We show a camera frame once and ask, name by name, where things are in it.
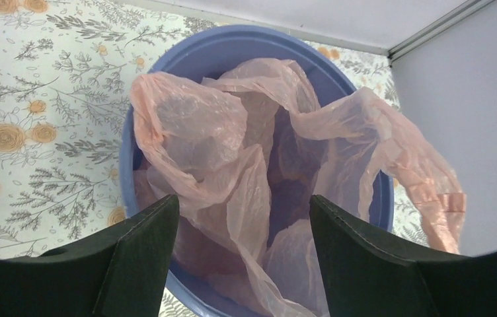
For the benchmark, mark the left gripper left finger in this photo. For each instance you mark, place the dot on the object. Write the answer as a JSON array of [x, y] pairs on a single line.
[[118, 271]]

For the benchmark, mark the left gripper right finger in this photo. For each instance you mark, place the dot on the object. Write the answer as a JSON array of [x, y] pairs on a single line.
[[368, 271]]

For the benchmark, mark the pink plastic trash bag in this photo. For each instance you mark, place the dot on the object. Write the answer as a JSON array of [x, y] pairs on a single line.
[[245, 152]]

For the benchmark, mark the floral patterned table mat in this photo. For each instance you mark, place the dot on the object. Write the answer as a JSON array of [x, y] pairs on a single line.
[[66, 68]]

